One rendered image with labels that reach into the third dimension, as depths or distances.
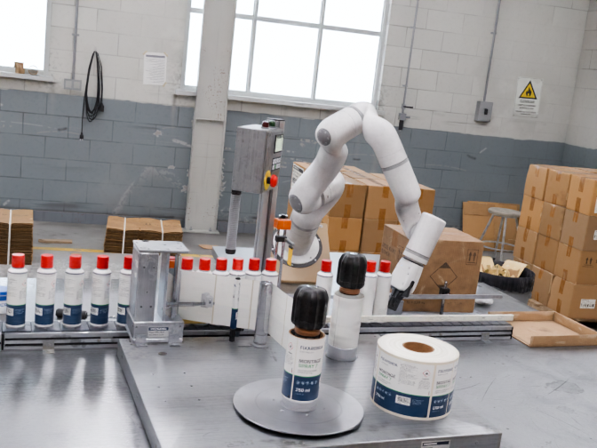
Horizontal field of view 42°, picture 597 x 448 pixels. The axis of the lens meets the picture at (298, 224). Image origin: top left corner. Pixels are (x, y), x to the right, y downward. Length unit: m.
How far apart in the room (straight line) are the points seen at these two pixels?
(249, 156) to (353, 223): 3.50
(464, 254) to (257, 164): 0.95
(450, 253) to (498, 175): 5.91
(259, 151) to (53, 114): 5.45
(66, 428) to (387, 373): 0.74
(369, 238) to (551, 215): 1.37
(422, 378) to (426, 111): 6.55
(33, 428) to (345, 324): 0.86
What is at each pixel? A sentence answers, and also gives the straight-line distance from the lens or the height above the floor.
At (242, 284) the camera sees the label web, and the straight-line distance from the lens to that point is 2.24.
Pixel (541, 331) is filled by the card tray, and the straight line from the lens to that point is 3.00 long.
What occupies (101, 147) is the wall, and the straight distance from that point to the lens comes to 7.68.
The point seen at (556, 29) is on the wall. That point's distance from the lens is 8.96.
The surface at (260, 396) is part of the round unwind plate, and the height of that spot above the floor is 0.89.
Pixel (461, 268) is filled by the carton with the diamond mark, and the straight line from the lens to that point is 2.93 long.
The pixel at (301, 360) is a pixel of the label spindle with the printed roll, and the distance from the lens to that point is 1.81.
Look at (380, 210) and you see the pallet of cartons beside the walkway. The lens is 5.84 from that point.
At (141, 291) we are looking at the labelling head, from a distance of 2.17.
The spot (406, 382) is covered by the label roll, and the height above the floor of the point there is 0.97.
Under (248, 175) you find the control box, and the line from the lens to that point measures 2.34.
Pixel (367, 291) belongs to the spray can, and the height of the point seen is 0.99.
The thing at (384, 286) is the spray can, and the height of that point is 1.01.
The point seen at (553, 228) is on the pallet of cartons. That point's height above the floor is 0.72.
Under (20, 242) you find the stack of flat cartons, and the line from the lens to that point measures 6.24.
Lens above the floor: 1.66
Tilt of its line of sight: 11 degrees down
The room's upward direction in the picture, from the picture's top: 6 degrees clockwise
